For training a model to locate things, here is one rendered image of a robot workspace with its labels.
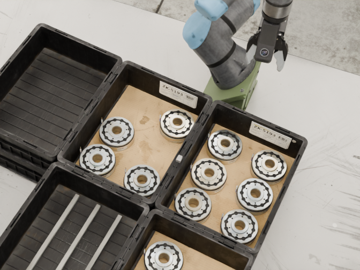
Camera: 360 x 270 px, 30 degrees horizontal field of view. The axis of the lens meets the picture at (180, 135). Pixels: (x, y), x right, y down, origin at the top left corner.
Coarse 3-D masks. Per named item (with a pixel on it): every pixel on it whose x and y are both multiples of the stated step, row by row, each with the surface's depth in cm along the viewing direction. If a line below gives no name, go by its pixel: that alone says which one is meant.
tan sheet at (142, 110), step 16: (128, 96) 205; (144, 96) 206; (112, 112) 202; (128, 112) 202; (144, 112) 203; (160, 112) 203; (144, 128) 200; (144, 144) 197; (160, 144) 197; (176, 144) 197; (96, 160) 192; (128, 160) 193; (144, 160) 194; (160, 160) 194; (112, 176) 190; (160, 176) 191
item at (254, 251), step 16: (208, 112) 192; (240, 112) 193; (272, 128) 191; (192, 144) 186; (304, 144) 189; (288, 176) 183; (160, 208) 175; (272, 208) 177; (192, 224) 173; (224, 240) 171
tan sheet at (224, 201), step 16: (224, 128) 202; (256, 144) 199; (240, 160) 196; (288, 160) 197; (208, 176) 192; (240, 176) 193; (224, 192) 190; (224, 208) 187; (208, 224) 184; (256, 240) 183
